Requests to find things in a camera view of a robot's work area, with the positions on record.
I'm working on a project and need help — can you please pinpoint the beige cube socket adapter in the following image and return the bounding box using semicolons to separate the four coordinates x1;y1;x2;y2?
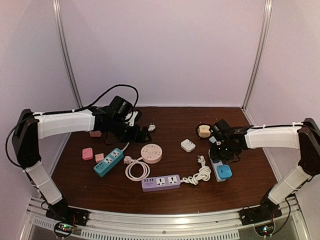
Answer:
196;124;211;139

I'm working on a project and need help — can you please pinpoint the white cable of teal strip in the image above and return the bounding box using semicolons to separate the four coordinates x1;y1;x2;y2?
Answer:
121;123;157;152

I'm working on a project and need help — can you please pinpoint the front aluminium rail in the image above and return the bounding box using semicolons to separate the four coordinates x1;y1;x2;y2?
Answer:
17;197;311;240

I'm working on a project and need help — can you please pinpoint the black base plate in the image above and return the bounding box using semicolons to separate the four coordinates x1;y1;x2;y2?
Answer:
239;205;282;226
45;205;89;226

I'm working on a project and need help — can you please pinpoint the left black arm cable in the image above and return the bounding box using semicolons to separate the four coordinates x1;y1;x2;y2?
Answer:
6;83;139;168

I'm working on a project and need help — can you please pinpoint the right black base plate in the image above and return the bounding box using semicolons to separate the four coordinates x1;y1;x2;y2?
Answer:
239;205;282;226

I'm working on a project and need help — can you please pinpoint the grey power strip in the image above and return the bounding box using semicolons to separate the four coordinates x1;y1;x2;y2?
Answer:
209;158;226;183

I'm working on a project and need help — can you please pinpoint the white knotted purple-strip cable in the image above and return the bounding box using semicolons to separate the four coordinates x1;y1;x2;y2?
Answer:
180;154;212;186

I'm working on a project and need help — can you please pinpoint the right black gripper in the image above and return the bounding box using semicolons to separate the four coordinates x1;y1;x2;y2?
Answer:
210;142;234;162

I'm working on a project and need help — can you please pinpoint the right aluminium frame post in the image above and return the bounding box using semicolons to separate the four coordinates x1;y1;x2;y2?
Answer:
241;0;273;112

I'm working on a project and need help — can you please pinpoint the white plug adapter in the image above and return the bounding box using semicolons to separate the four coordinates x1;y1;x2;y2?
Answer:
180;139;196;153

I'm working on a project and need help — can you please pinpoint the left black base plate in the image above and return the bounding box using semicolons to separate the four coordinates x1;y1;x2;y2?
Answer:
45;205;89;226

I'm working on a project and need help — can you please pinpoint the aluminium frame post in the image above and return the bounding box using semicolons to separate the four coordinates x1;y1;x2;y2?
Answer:
241;0;273;112
52;0;83;108

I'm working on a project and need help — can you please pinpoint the left aluminium frame post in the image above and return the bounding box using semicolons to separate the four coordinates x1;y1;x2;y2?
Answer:
52;0;83;108

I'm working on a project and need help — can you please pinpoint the teal power strip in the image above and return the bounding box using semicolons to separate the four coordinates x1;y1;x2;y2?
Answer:
93;148;124;177

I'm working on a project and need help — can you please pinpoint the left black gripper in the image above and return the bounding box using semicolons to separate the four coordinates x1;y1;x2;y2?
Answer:
109;118;152;144

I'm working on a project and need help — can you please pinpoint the pink cube socket adapter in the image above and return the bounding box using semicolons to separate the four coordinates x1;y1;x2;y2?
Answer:
89;130;102;138

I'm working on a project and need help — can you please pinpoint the blue charger plug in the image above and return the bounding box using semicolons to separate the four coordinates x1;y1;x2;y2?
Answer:
217;164;233;181

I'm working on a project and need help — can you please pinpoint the pink round socket base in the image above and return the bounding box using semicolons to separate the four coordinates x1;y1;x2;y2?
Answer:
140;143;163;164

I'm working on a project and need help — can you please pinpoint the small pink charger plug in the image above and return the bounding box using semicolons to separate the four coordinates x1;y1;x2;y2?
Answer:
94;153;105;164

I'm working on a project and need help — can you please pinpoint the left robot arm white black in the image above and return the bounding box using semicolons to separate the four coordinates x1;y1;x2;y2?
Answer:
10;106;152;222

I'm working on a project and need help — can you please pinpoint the purple power strip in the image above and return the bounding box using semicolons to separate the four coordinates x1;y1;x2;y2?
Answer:
141;174;181;192

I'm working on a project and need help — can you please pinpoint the pink plug adapter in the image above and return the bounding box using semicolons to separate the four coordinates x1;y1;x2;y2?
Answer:
82;147;94;161

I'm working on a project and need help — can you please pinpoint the white coiled round-socket cable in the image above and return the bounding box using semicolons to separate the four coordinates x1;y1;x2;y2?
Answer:
123;155;152;182

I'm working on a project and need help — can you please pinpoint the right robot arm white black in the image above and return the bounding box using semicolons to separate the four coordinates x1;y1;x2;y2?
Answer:
208;118;320;221

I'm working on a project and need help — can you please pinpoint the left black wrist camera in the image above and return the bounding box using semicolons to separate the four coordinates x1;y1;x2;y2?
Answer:
108;95;138;127

